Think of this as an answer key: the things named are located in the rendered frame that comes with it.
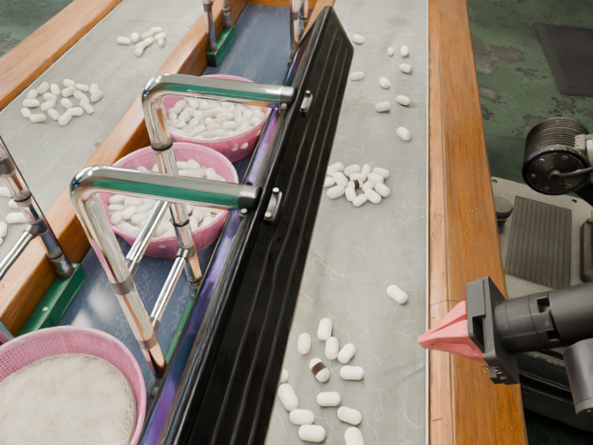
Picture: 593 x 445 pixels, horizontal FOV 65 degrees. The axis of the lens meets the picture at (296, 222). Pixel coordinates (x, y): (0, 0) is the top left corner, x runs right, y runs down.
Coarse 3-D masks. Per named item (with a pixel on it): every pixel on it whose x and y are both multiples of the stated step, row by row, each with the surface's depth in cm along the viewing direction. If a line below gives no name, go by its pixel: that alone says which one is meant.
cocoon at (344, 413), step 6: (342, 408) 61; (348, 408) 61; (342, 414) 61; (348, 414) 61; (354, 414) 61; (360, 414) 61; (342, 420) 61; (348, 420) 61; (354, 420) 60; (360, 420) 61
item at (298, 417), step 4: (292, 412) 61; (296, 412) 61; (300, 412) 61; (304, 412) 61; (308, 412) 61; (292, 416) 61; (296, 416) 60; (300, 416) 60; (304, 416) 60; (308, 416) 60; (312, 416) 61; (292, 420) 60; (296, 420) 60; (300, 420) 60; (304, 420) 60; (308, 420) 60; (312, 420) 61; (296, 424) 61; (300, 424) 61; (304, 424) 60; (308, 424) 60
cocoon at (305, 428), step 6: (306, 426) 59; (312, 426) 60; (318, 426) 60; (300, 432) 59; (306, 432) 59; (312, 432) 59; (318, 432) 59; (324, 432) 59; (306, 438) 59; (312, 438) 59; (318, 438) 59; (324, 438) 59
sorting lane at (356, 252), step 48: (336, 0) 155; (384, 0) 156; (384, 48) 133; (384, 96) 116; (336, 144) 102; (384, 144) 103; (336, 240) 83; (384, 240) 83; (336, 288) 76; (384, 288) 76; (336, 336) 70; (384, 336) 70; (336, 384) 65; (384, 384) 65; (288, 432) 61; (336, 432) 61; (384, 432) 61
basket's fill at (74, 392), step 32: (0, 384) 66; (32, 384) 65; (64, 384) 66; (96, 384) 66; (128, 384) 66; (0, 416) 62; (32, 416) 63; (64, 416) 62; (96, 416) 63; (128, 416) 63
